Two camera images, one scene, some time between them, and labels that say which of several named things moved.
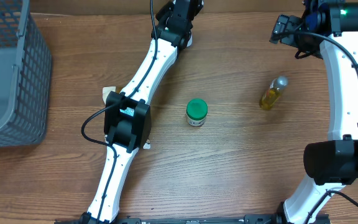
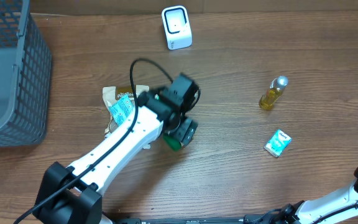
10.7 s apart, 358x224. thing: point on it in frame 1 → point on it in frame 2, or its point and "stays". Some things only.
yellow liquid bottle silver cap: x=272 y=94 stays
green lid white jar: x=196 y=111 → x=174 y=144
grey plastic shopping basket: x=16 y=76 stays
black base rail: x=248 y=219 stays
